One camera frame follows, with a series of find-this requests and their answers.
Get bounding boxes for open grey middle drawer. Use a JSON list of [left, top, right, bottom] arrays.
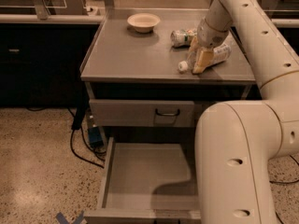
[[84, 139, 201, 224]]

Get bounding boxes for grey drawer cabinet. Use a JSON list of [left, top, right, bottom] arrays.
[[81, 8, 255, 143]]

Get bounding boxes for black drawer handle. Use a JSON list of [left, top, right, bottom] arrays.
[[155, 108, 180, 117]]

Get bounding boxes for dark left cabinet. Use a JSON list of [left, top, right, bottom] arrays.
[[0, 23, 97, 106]]

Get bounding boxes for blue tape cross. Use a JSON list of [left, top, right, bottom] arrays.
[[55, 211, 84, 224]]

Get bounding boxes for black cable on left floor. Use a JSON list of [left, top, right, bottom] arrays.
[[25, 105, 107, 169]]

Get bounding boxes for black cable on right floor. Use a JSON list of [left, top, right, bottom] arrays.
[[269, 154, 299, 224]]

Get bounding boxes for beige bowl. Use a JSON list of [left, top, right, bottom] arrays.
[[127, 13, 161, 34]]

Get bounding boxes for black cable on floor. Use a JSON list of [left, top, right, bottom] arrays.
[[25, 105, 107, 169], [269, 154, 299, 224]]

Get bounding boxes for blue power box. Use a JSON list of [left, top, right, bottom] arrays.
[[87, 115, 103, 148]]

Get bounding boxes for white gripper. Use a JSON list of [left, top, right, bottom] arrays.
[[187, 17, 231, 74]]

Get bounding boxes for closed grey upper drawer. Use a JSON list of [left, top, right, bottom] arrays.
[[90, 99, 194, 128]]

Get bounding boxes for crushed green white can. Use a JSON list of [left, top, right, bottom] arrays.
[[170, 28, 197, 48]]

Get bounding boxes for clear plastic water bottle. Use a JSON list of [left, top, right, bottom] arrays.
[[178, 42, 233, 73]]

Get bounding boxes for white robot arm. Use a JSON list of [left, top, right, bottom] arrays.
[[194, 0, 299, 224]]

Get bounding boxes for white horizontal rail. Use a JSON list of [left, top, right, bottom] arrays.
[[0, 14, 299, 28]]

